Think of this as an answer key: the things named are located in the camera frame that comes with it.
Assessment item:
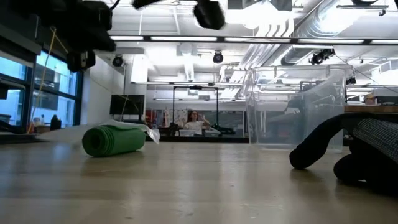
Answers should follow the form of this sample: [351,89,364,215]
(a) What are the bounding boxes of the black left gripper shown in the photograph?
[54,0,117,73]

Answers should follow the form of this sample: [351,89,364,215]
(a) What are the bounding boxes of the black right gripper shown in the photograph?
[192,0,226,31]

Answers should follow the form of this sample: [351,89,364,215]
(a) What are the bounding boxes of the green elastic bandage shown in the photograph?
[81,124,147,158]

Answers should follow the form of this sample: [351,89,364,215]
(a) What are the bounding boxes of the clear plastic bag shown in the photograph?
[37,119,161,145]

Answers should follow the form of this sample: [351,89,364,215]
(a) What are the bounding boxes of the clear plastic container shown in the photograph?
[244,64,354,152]

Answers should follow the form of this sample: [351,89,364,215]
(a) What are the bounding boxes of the black grey work glove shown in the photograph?
[289,112,398,195]

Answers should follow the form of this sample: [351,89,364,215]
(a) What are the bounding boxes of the black overhead light bar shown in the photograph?
[108,35,398,45]

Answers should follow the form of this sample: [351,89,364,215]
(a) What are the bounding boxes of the black monitor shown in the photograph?
[109,94,146,116]

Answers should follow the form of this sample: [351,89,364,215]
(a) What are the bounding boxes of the dark bottle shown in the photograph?
[50,114,62,131]

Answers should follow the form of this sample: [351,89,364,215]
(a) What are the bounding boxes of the yellow hanging cord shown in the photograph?
[26,27,60,134]

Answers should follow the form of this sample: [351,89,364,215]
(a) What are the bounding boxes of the black window frame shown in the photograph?
[0,49,84,132]

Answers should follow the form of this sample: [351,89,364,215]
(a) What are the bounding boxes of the black background rig frame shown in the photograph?
[172,86,220,127]

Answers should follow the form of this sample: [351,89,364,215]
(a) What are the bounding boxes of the silver ventilation duct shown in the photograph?
[292,0,354,39]

